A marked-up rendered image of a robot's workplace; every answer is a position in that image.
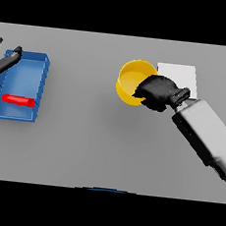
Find yellow bowl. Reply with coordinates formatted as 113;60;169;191
113;56;161;108

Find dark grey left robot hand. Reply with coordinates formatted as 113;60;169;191
0;37;25;78

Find red beaker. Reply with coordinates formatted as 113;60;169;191
0;92;36;109

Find pale square scale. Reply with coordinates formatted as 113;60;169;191
153;61;201;100

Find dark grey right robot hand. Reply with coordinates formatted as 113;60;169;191
130;72;193;116

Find blue tray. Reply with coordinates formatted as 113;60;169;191
0;48;52;125

